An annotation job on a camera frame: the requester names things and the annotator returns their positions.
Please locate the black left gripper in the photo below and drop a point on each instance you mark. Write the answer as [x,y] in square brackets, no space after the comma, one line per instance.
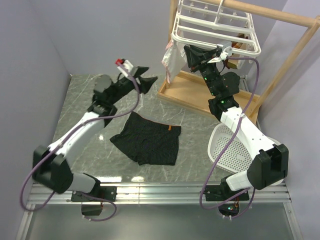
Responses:
[145,83]

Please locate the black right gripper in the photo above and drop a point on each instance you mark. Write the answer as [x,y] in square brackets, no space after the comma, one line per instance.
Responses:
[194,55]

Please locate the white plastic clip hanger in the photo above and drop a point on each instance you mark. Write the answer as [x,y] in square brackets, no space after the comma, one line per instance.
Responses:
[204,25]

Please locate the black striped underwear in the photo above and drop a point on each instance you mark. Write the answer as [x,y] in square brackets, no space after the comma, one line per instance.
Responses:
[147,142]

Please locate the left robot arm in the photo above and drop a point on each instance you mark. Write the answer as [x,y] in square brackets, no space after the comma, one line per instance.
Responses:
[52,165]

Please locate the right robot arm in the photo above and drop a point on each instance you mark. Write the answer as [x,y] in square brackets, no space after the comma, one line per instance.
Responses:
[269,160]

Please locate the wooden rack with tray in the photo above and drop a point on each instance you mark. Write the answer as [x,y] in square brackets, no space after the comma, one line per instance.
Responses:
[189,89]

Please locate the white perforated basket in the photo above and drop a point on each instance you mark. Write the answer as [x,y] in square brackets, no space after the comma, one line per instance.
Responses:
[236,158]

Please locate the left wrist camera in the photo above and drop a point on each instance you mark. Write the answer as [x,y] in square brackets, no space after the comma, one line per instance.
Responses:
[125,65]

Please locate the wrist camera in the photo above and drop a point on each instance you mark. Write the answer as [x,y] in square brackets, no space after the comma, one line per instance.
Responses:
[125,65]
[226,50]

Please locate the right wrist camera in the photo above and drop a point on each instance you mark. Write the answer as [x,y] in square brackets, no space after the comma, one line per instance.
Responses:
[226,50]

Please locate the aluminium mounting rail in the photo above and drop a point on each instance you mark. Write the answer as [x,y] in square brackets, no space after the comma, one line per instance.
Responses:
[157,193]

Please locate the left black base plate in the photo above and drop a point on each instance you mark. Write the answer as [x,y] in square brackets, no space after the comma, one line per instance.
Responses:
[105,192]

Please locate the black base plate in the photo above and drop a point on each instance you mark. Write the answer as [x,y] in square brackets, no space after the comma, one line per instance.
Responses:
[218,193]
[105,192]

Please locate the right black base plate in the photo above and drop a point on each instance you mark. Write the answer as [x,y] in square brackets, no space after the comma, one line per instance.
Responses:
[218,193]

